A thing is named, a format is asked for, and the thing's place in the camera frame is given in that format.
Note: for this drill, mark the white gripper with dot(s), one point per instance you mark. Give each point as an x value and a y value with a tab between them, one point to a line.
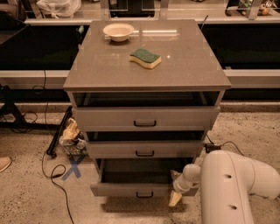
178	184

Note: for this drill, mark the grey bottom drawer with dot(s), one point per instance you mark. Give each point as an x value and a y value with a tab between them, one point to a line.
137	177

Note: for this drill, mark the grey drawer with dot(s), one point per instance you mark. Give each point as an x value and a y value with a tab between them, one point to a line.
145	149
145	118
137	177

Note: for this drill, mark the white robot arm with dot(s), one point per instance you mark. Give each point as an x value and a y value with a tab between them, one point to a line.
226	180

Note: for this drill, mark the grey top drawer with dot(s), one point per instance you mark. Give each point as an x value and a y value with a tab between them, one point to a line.
145	118

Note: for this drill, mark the grey middle drawer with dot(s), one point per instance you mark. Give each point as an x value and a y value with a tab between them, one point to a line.
145	149

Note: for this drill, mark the grey drawer cabinet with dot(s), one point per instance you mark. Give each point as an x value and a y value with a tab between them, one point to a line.
189	75

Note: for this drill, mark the black power adapter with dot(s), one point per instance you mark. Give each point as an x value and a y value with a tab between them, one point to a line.
209	147

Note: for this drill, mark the blue tape cross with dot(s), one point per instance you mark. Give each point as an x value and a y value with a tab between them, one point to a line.
74	169

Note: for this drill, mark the crumpled bag pile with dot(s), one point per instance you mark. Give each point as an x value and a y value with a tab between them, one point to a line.
71	141

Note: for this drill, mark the black stand leg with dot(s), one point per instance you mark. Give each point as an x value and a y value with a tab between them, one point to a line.
51	149

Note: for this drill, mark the green yellow sponge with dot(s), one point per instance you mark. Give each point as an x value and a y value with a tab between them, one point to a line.
145	59

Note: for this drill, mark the white bowl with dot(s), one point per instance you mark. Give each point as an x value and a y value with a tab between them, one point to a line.
118	32

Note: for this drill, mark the shoe tip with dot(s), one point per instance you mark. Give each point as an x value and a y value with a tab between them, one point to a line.
5	162

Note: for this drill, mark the white plastic bag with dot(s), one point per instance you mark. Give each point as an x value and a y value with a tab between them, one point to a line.
59	8

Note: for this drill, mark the black table frame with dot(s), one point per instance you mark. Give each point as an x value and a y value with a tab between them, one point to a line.
19	122

